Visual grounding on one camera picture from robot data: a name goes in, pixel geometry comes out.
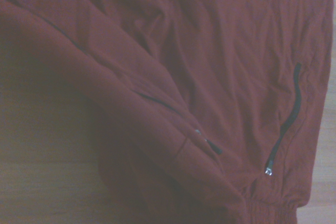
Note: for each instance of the dark red zip jacket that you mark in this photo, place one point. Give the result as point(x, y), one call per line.
point(183, 64)

